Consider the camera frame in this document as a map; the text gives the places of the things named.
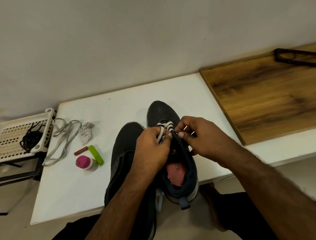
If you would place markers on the person's left hand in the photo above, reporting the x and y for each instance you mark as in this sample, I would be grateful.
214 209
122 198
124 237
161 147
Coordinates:
150 151

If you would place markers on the person's right hand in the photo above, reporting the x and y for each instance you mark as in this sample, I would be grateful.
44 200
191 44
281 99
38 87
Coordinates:
210 138

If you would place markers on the dark sneaker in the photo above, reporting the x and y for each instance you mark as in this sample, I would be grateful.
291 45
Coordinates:
160 111
123 153

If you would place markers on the grey shoelace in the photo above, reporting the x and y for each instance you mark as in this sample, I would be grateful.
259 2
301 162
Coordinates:
165 126

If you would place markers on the grey shoelaces bundle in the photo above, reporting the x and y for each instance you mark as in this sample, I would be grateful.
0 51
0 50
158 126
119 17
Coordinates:
66 138

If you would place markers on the black shoelace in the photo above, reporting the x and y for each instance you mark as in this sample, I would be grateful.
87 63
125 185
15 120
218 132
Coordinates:
30 141
37 129

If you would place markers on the person's left forearm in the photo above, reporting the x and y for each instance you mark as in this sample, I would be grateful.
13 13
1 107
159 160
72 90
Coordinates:
118 210

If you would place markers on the person's right forearm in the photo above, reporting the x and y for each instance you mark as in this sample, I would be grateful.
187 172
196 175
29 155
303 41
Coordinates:
276 195

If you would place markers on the green marker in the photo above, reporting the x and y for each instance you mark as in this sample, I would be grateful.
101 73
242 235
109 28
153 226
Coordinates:
96 155

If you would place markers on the wooden board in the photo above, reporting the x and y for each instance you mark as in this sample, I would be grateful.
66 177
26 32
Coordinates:
261 96

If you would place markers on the pink capped white bottle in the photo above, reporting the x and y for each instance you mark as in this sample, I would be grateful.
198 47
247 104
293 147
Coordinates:
85 162

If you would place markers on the small red stick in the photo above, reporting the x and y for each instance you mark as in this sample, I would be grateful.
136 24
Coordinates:
81 150

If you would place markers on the black metal rack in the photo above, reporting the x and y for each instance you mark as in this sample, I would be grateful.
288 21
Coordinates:
19 173

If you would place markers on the white perforated plastic tray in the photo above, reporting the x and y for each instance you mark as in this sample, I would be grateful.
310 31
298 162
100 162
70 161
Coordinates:
15 141

